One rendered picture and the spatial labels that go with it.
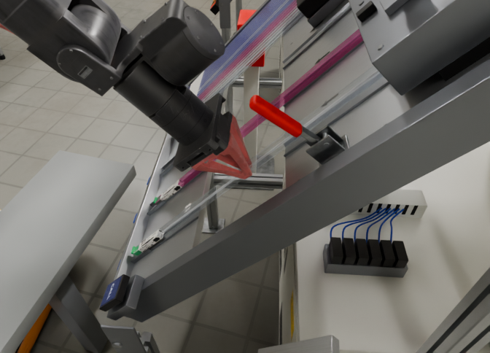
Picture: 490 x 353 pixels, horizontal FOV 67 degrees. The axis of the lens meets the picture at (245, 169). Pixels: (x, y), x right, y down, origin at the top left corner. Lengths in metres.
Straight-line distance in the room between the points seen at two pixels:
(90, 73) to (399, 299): 0.68
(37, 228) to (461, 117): 0.89
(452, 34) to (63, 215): 0.88
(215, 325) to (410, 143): 1.16
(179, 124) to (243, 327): 1.07
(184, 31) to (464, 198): 0.85
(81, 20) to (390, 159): 0.32
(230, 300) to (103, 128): 1.28
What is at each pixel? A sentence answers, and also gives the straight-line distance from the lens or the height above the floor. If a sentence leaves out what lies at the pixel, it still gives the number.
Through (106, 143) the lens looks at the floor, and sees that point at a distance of 2.16.
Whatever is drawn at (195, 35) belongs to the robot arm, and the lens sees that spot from 0.37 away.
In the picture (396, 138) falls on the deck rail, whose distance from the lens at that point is 0.35.
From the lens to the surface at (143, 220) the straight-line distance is 0.76.
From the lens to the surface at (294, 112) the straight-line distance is 0.52.
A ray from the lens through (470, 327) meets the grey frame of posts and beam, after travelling 0.59.
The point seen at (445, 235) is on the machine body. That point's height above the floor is 0.62.
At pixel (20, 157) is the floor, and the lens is 2.28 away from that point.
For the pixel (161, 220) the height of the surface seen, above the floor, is 0.77.
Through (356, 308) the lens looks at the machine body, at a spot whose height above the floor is 0.62.
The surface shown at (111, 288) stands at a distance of 0.61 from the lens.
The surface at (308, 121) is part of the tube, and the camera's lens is 0.45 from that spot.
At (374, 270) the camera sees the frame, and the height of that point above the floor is 0.64.
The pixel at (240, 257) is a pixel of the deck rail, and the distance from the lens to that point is 0.48.
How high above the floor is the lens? 1.30
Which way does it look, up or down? 44 degrees down
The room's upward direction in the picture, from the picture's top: straight up
